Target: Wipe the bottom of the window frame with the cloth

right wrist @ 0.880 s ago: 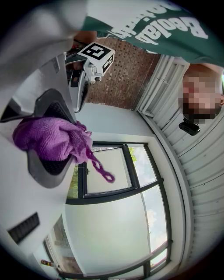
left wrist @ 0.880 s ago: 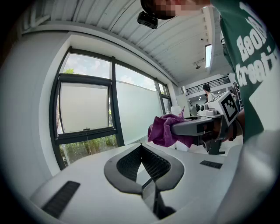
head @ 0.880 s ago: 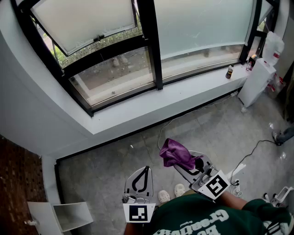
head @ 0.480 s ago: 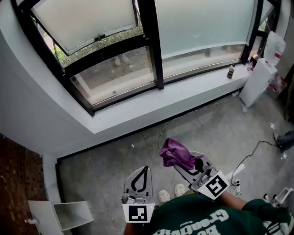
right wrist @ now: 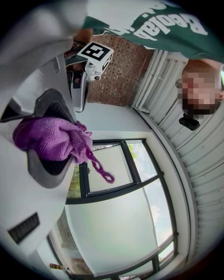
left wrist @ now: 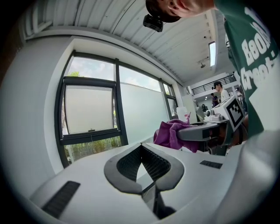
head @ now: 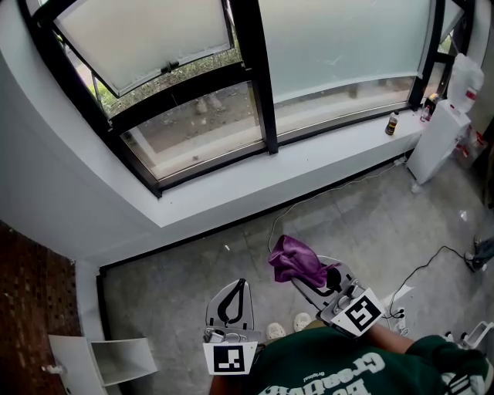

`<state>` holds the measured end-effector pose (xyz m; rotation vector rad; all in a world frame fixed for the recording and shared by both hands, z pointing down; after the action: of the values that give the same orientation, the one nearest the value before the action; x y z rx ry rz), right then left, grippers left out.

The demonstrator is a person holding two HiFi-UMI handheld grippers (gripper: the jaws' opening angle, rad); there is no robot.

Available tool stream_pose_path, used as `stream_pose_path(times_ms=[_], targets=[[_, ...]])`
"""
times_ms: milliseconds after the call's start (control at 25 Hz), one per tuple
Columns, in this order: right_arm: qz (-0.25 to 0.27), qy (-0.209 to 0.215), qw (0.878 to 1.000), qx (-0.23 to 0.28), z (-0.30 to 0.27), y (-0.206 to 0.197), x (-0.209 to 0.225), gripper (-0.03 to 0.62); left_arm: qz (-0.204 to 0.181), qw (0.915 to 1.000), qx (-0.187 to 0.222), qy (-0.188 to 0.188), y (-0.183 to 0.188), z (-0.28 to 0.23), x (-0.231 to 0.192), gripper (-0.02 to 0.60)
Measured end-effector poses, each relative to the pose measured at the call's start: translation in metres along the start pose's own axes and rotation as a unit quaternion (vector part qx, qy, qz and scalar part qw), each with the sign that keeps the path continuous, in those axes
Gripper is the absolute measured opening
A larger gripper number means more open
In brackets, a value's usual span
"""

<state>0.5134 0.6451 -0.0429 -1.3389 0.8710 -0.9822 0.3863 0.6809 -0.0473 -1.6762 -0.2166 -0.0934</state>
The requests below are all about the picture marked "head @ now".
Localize person's left forearm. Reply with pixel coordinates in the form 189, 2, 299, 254
210, 372, 248, 395

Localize black floor cable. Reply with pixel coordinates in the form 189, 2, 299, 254
385, 245, 474, 319

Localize white wheeled rack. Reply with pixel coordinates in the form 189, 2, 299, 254
443, 319, 494, 352

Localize white water dispenser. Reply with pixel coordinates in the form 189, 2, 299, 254
404, 98, 472, 185

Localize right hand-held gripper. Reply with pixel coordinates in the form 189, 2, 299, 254
291, 255, 387, 340

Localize small dark labelled bottle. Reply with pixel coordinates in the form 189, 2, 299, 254
384, 110, 401, 136

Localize purple cloth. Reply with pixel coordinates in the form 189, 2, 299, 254
268, 234, 329, 289

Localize person's right white shoe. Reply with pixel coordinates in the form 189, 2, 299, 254
293, 312, 313, 333

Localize clear plastic container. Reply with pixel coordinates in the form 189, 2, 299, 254
455, 127, 489, 169

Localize person's right forearm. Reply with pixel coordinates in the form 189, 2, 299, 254
362, 322, 416, 356

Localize white power strip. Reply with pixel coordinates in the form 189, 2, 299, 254
387, 306, 410, 336

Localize black window frame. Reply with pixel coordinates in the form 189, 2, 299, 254
17, 0, 475, 200

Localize clear water dispenser bottle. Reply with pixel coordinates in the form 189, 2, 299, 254
446, 52, 486, 115

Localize frosted glass window sash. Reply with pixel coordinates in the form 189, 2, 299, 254
32, 0, 236, 97

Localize green sweatshirt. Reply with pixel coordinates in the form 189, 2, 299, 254
252, 327, 494, 395

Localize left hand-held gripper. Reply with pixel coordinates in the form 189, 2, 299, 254
202, 278, 259, 376

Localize small dark device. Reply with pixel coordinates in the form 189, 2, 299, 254
423, 92, 441, 117

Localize white shelf cabinet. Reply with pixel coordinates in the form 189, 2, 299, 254
48, 333, 159, 395

